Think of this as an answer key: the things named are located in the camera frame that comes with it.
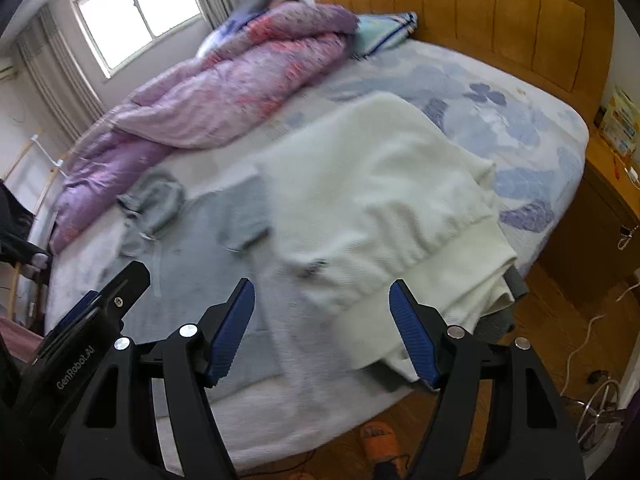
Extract grey blue pillows pile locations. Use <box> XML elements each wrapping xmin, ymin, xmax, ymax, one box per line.
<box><xmin>195</xmin><ymin>0</ymin><xmax>302</xmax><ymax>58</ymax></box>

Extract black clothes on rack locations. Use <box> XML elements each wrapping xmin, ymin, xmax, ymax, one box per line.
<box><xmin>0</xmin><ymin>181</ymin><xmax>51</xmax><ymax>271</ymax></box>

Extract white standing fan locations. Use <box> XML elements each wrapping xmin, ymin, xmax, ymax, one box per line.
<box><xmin>575</xmin><ymin>378</ymin><xmax>625</xmax><ymax>454</ymax></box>

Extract white power cable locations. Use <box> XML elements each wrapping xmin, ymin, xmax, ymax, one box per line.
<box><xmin>558</xmin><ymin>278</ymin><xmax>640</xmax><ymax>399</ymax></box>

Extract white air conditioner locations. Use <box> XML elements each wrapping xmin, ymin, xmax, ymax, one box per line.
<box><xmin>0</xmin><ymin>58</ymin><xmax>15</xmax><ymax>81</ymax></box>

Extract grey striped left curtain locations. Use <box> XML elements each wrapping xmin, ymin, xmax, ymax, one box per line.
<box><xmin>12</xmin><ymin>4</ymin><xmax>104</xmax><ymax>143</ymax></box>

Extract wooden nightstand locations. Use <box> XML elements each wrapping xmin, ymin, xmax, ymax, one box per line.
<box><xmin>540</xmin><ymin>130</ymin><xmax>639</xmax><ymax>304</ymax></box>

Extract purple floral quilt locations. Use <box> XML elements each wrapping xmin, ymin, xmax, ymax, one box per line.
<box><xmin>49</xmin><ymin>1</ymin><xmax>358</xmax><ymax>254</ymax></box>

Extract grey zip hoodie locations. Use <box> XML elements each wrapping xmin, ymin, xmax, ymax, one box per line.
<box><xmin>115</xmin><ymin>167</ymin><xmax>352</xmax><ymax>403</ymax></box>

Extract orange slipper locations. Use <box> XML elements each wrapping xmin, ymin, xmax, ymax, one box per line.
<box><xmin>359</xmin><ymin>420</ymin><xmax>400</xmax><ymax>464</ymax></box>

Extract cream white knit sweater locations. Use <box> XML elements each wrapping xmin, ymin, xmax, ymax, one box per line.
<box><xmin>258</xmin><ymin>92</ymin><xmax>516</xmax><ymax>374</ymax></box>

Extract wooden bed headboard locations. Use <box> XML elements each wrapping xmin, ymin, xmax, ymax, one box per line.
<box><xmin>316</xmin><ymin>0</ymin><xmax>614</xmax><ymax>122</ymax></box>

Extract bedroom window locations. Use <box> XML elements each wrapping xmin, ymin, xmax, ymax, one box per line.
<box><xmin>73</xmin><ymin>0</ymin><xmax>202</xmax><ymax>78</ymax></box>

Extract light blue striped pillow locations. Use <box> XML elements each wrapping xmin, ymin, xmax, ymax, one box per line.
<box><xmin>352</xmin><ymin>12</ymin><xmax>419</xmax><ymax>58</ymax></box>

